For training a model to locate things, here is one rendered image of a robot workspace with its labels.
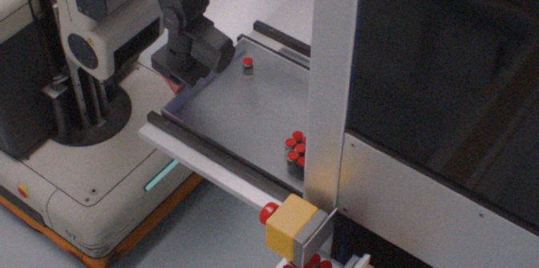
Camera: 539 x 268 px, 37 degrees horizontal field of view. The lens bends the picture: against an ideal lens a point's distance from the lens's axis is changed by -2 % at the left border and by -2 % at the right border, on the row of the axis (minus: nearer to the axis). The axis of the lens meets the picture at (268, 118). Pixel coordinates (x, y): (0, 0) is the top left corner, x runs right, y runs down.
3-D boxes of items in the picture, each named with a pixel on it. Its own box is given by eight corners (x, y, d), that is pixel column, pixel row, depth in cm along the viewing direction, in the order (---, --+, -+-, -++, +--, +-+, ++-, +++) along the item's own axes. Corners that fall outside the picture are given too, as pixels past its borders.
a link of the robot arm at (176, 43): (182, 3, 147) (162, 20, 144) (212, 22, 145) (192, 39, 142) (180, 29, 152) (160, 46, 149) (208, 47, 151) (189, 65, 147)
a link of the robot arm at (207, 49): (194, -22, 143) (163, 5, 138) (246, 10, 140) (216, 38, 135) (192, 23, 152) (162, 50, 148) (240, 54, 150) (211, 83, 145)
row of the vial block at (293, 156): (347, 119, 160) (349, 103, 157) (293, 177, 150) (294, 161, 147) (338, 115, 161) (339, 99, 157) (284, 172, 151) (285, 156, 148)
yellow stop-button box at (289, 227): (326, 239, 132) (329, 213, 126) (301, 269, 128) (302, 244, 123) (289, 216, 135) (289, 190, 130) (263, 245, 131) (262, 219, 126)
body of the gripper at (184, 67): (189, 91, 152) (192, 66, 146) (149, 62, 155) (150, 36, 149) (212, 72, 155) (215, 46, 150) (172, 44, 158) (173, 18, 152)
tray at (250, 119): (378, 119, 160) (380, 107, 158) (303, 205, 146) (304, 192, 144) (243, 49, 174) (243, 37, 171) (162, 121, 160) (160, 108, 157)
